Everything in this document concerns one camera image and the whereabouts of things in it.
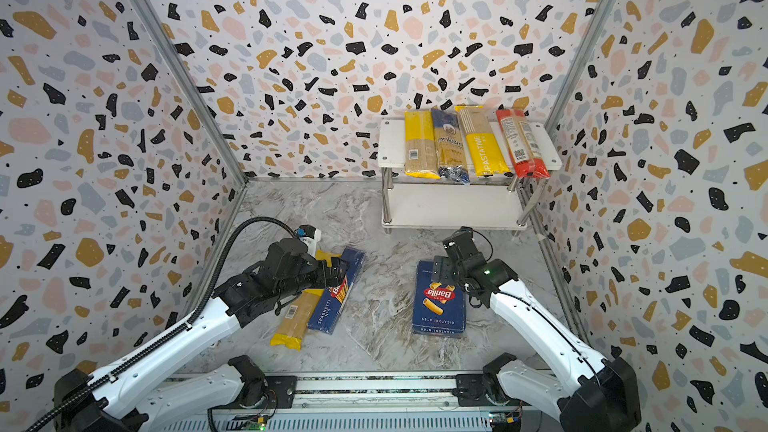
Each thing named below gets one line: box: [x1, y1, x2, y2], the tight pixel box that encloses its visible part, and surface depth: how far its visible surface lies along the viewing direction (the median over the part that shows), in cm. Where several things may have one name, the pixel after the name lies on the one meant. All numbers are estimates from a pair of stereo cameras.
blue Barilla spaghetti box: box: [308, 249, 366, 335], surface depth 87 cm
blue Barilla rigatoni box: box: [412, 260, 467, 338], surface depth 85 cm
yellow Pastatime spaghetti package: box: [454, 105, 512, 176], surface depth 83 cm
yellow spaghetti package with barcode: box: [403, 110, 441, 180], surface depth 80 cm
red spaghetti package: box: [496, 109, 551, 179], surface depth 81 cm
